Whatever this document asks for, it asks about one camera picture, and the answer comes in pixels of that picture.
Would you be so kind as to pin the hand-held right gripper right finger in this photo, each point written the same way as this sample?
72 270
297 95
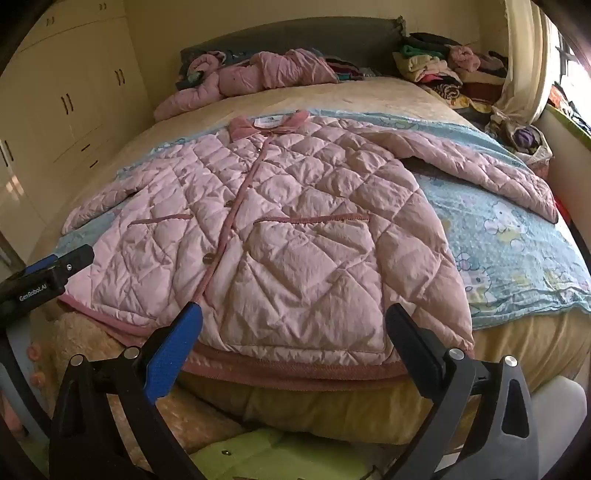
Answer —
413 346

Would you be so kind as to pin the cream wardrobe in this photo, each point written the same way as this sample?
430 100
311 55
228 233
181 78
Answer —
69 69

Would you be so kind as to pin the blue cartoon printed blanket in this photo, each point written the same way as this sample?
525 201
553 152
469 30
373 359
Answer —
498 230

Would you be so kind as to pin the grey padded headboard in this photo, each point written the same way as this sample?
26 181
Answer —
323 39

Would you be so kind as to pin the window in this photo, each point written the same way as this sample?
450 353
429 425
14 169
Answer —
568 60

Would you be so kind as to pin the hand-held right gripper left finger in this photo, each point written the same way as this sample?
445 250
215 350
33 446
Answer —
178 346

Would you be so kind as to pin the pile of folded clothes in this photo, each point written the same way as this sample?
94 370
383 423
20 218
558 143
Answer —
425 64

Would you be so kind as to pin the cream curtain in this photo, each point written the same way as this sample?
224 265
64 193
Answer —
526 55

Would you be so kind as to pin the pink quilted jacket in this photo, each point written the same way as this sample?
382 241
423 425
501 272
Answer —
286 221

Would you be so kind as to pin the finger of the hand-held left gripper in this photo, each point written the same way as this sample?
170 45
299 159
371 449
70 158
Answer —
69 265

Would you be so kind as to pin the cream fluffy rug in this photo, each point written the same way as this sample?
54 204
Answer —
92 332

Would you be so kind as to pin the striped colourful cloth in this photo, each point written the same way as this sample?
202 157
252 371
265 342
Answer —
346 69

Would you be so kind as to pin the pink puffy coat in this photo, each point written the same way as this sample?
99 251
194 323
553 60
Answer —
258 69

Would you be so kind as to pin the green cloth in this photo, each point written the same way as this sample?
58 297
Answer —
277 452

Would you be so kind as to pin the colourful windowsill clutter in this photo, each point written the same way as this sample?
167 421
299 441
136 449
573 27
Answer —
570 110

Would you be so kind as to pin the white smooth object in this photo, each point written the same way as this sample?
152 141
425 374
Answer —
558 415

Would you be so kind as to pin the dark patterned pillow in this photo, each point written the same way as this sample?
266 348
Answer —
184 81

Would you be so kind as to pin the bed with beige sheet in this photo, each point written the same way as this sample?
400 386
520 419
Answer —
360 94

